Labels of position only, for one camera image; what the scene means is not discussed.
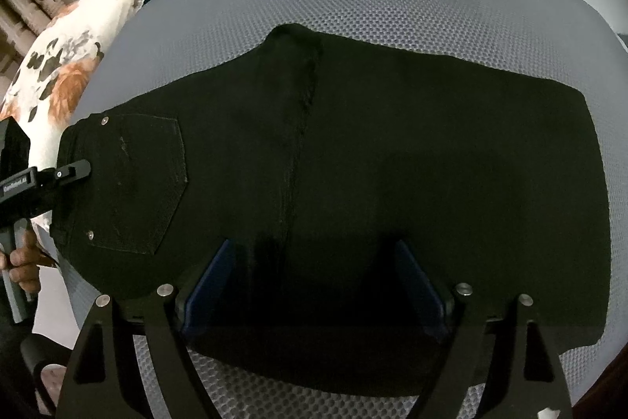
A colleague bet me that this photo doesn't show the black denim pants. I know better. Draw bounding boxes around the black denim pants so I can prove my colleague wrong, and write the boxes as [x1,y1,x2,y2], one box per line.
[51,26,611,395]

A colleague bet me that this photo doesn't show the person's left hand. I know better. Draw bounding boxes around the person's left hand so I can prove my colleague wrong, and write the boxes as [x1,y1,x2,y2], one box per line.
[1,229,46,295]

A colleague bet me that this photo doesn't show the white orange floral pillow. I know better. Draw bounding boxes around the white orange floral pillow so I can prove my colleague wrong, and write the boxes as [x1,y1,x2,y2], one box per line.
[1,0,144,170]

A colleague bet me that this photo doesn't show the grey honeycomb mesh mattress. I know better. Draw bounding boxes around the grey honeycomb mesh mattress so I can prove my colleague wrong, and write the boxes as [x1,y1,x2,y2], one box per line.
[75,0,627,399]

